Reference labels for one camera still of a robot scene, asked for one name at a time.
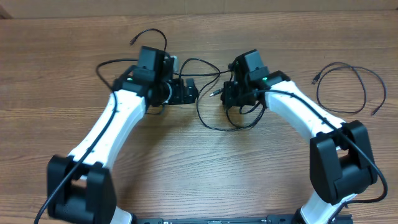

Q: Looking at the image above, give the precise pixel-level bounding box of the black USB cable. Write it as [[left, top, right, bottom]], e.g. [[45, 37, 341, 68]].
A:
[[311, 62, 387, 116], [129, 27, 234, 128], [195, 86, 268, 132]]

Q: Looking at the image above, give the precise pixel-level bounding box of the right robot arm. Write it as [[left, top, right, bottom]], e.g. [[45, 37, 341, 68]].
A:
[[221, 49, 377, 223]]

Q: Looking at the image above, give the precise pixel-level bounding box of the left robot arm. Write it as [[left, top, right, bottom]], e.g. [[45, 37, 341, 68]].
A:
[[38, 47, 198, 224]]

